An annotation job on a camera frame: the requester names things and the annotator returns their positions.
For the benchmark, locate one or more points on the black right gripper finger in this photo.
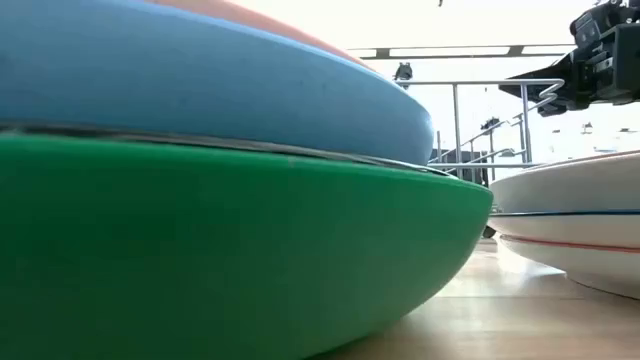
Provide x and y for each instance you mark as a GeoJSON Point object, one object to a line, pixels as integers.
{"type": "Point", "coordinates": [560, 106]}
{"type": "Point", "coordinates": [555, 80]}

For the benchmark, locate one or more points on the beige plate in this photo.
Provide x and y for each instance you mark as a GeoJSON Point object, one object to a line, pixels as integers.
{"type": "Point", "coordinates": [575, 190]}

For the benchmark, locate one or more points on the blue striped white plate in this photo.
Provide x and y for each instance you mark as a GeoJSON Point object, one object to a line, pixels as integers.
{"type": "Point", "coordinates": [575, 227]}

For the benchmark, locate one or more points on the white plate red rim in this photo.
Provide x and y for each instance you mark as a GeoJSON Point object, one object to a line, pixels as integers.
{"type": "Point", "coordinates": [600, 270]}

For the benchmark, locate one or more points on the small ceiling fixture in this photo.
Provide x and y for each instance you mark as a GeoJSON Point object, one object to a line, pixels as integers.
{"type": "Point", "coordinates": [587, 128]}

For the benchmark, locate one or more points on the pink plate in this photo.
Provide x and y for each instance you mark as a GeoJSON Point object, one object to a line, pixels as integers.
{"type": "Point", "coordinates": [215, 6]}

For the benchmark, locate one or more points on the green plate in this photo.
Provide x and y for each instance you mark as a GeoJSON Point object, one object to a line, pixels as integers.
{"type": "Point", "coordinates": [200, 250]}

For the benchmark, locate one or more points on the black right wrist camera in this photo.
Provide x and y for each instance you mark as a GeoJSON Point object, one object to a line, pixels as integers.
{"type": "Point", "coordinates": [597, 22]}

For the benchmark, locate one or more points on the dark hanging camera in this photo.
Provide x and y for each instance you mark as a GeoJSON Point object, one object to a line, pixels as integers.
{"type": "Point", "coordinates": [402, 72]}

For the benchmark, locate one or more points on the dark ceiling rail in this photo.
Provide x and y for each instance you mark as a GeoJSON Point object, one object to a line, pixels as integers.
{"type": "Point", "coordinates": [382, 53]}

